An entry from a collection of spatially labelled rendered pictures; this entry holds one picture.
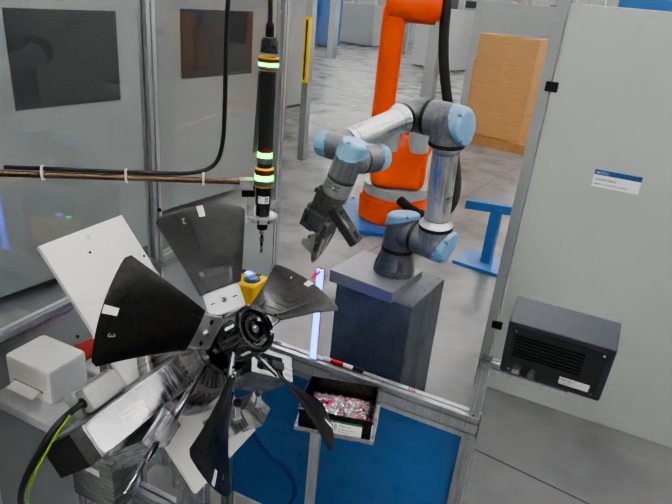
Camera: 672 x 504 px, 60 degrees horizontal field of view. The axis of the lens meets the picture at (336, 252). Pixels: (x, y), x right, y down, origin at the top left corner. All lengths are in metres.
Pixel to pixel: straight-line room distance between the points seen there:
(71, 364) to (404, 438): 1.02
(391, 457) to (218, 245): 0.95
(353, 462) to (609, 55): 1.99
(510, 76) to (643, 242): 6.45
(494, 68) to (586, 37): 6.48
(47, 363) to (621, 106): 2.44
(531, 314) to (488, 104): 7.90
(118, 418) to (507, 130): 8.45
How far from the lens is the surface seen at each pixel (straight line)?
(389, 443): 2.01
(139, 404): 1.36
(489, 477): 2.95
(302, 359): 1.96
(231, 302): 1.45
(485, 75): 9.41
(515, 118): 9.29
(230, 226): 1.52
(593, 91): 2.92
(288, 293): 1.62
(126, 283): 1.25
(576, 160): 2.97
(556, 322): 1.61
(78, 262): 1.54
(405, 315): 2.04
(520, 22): 11.89
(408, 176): 5.30
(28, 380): 1.85
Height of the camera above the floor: 1.96
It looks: 24 degrees down
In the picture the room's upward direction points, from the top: 5 degrees clockwise
